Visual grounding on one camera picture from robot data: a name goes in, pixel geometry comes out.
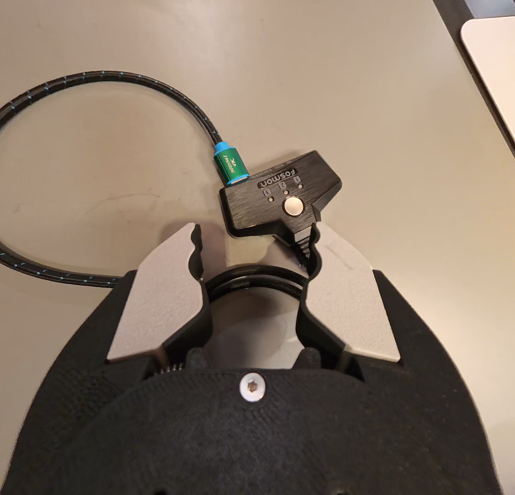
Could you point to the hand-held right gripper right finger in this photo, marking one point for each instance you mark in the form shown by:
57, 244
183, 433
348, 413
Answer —
350, 302

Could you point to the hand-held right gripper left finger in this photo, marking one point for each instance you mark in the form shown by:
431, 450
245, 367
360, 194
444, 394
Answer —
161, 298

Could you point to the black switch box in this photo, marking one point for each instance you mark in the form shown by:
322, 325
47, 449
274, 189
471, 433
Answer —
257, 211

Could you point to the white flat panel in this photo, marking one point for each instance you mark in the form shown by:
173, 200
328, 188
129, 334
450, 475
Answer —
493, 72

